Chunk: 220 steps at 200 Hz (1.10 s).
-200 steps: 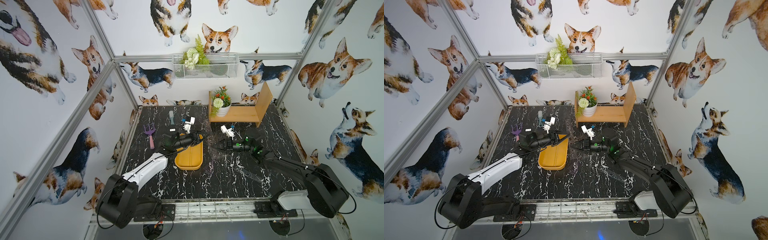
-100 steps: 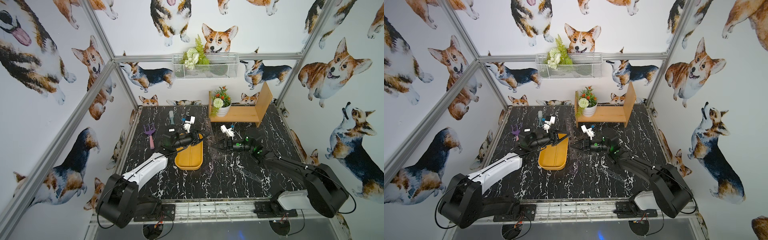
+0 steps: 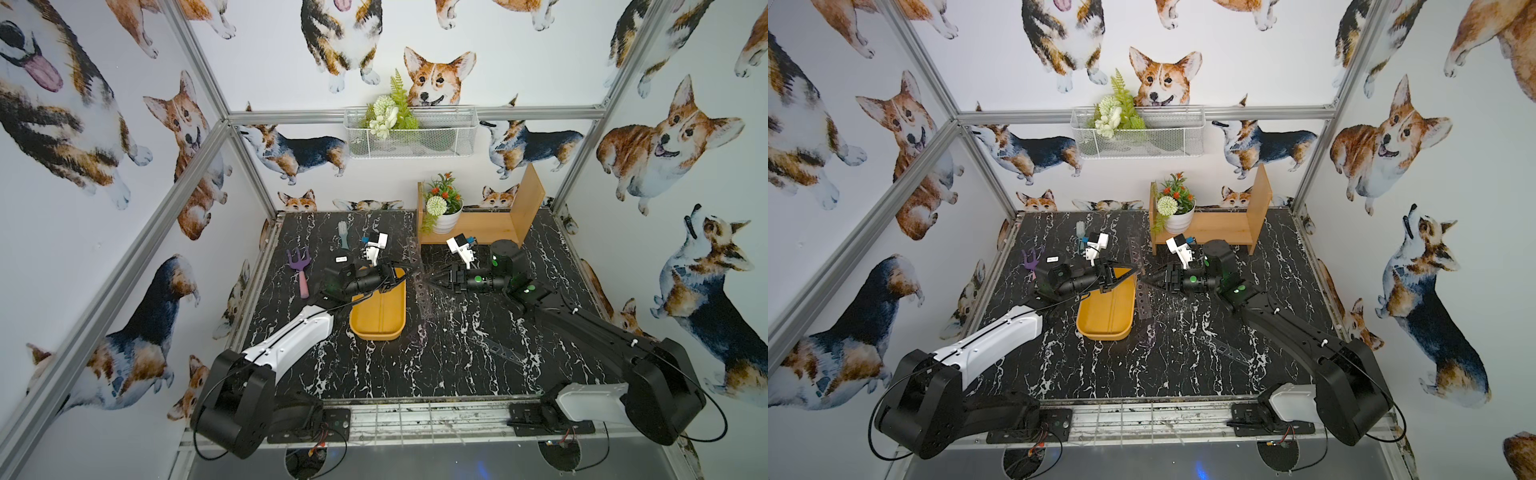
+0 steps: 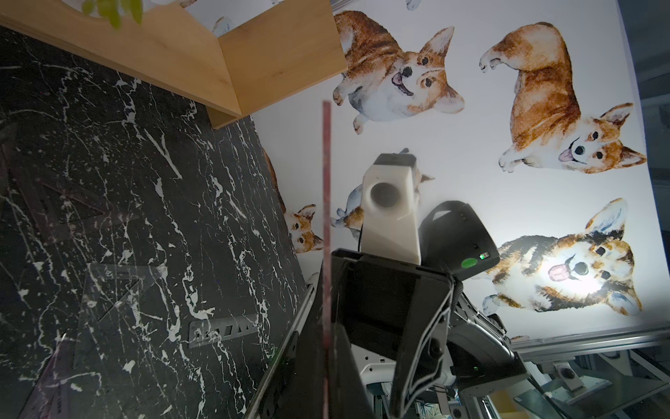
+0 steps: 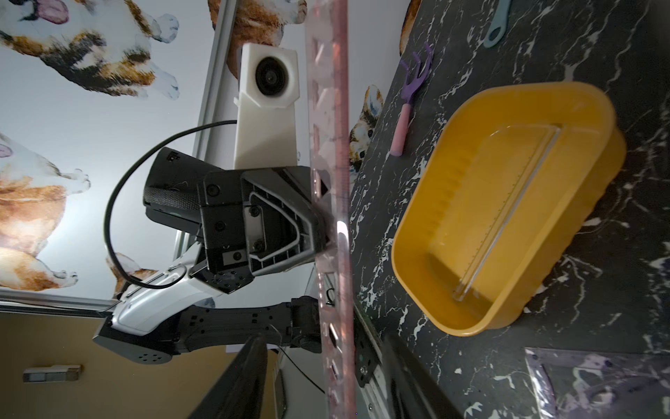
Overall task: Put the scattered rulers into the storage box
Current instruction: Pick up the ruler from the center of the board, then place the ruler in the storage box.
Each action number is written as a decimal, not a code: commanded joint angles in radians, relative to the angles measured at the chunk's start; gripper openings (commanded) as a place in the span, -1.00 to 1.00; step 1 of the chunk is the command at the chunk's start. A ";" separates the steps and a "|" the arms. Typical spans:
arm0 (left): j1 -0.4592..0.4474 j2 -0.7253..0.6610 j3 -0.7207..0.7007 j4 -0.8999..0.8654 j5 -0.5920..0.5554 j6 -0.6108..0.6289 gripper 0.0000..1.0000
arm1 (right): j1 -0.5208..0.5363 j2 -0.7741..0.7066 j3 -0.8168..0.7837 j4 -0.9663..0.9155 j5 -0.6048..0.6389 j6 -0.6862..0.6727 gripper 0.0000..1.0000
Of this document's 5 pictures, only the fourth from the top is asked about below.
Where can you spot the grey clear stencil ruler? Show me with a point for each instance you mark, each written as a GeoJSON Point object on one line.
{"type": "Point", "coordinates": [212, 331]}

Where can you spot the wooden shelf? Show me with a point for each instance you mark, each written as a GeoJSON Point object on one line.
{"type": "Point", "coordinates": [283, 51]}

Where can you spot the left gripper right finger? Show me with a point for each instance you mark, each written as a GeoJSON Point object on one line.
{"type": "Point", "coordinates": [348, 395]}

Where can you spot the purple triangle ruler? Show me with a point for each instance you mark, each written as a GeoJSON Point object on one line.
{"type": "Point", "coordinates": [50, 395]}

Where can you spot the white potted plant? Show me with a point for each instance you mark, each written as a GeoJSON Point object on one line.
{"type": "Point", "coordinates": [114, 10]}

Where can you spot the dark pink triangle ruler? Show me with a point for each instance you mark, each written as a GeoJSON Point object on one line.
{"type": "Point", "coordinates": [39, 187]}

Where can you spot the clear triangle ruler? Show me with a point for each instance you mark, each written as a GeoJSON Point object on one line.
{"type": "Point", "coordinates": [110, 293]}

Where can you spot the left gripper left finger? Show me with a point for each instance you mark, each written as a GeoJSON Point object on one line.
{"type": "Point", "coordinates": [293, 386]}

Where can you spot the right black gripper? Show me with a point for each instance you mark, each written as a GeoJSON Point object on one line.
{"type": "Point", "coordinates": [399, 311]}

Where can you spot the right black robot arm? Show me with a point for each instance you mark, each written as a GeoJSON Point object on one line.
{"type": "Point", "coordinates": [479, 360]}

